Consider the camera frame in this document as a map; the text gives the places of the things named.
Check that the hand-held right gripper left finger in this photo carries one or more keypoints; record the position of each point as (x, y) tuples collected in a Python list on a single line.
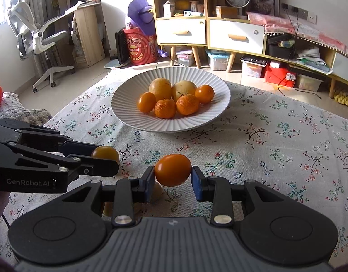
[(151, 184)]

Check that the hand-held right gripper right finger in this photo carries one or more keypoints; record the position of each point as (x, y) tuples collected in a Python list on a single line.
[(196, 184)]

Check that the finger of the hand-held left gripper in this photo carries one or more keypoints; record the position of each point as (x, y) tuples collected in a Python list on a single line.
[(100, 168), (80, 148)]

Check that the oblong orange tomato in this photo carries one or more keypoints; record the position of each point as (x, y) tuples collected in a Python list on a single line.
[(172, 170)]

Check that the white ribbed bowl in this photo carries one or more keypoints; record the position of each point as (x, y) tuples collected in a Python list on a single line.
[(191, 121)]

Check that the orange mandarin with stem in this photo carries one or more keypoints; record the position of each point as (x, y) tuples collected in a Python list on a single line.
[(188, 104)]

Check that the yellow spotted citrus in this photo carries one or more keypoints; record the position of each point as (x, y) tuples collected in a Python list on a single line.
[(184, 89)]

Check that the large round yellow grapefruit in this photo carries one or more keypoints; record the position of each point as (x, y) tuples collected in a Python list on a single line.
[(160, 87)]

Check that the grey quilted blanket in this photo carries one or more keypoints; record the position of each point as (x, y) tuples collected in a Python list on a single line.
[(24, 110)]

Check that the floral tablecloth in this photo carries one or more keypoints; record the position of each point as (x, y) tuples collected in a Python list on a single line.
[(276, 147)]

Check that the pale round floor board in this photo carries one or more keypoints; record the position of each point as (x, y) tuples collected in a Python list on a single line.
[(110, 64)]

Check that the black panel heater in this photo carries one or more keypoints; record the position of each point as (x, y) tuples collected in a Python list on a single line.
[(120, 48)]

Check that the red printed bucket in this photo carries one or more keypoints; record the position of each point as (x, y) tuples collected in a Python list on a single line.
[(140, 48)]

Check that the light wooden desk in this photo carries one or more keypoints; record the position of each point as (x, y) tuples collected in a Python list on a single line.
[(87, 31)]

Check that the white office chair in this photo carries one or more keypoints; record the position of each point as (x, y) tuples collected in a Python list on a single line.
[(35, 36)]

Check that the clear bin blue lid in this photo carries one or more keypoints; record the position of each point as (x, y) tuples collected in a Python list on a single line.
[(218, 61)]

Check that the small clear storage bin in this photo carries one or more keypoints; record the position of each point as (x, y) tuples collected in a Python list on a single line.
[(185, 59)]

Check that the purple floor object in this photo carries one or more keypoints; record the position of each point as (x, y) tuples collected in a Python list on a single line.
[(162, 53)]

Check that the clear bin black lid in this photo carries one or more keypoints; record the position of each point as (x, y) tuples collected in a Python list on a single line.
[(253, 66)]

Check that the red box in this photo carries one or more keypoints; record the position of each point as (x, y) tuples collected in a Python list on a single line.
[(278, 75)]

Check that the purple hat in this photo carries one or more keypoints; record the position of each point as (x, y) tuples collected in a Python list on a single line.
[(141, 14)]

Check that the clear plastic box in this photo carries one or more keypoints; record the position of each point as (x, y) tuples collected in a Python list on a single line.
[(308, 82)]

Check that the wooden shelf cabinet white drawer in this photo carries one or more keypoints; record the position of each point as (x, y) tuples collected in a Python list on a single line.
[(236, 36), (181, 31)]

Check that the black storage box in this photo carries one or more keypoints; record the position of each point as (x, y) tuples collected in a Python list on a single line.
[(280, 49)]

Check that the white carton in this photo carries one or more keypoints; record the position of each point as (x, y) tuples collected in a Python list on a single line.
[(169, 8)]

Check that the white tube device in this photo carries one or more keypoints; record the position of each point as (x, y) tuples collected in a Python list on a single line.
[(192, 13)]

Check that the pile of papers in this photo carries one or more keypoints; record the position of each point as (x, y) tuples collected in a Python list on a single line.
[(312, 59)]

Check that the yellow egg tray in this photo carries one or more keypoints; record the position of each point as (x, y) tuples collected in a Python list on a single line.
[(345, 97)]

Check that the brown cardboard box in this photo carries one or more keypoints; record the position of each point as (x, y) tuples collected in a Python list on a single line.
[(226, 12)]

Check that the pink tasselled cloth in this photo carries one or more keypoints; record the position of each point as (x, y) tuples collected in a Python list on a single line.
[(298, 29)]

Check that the low wooden media cabinet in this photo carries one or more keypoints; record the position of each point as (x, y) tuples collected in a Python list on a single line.
[(341, 62)]

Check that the wall sockets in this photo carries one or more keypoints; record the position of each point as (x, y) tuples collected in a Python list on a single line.
[(303, 13)]

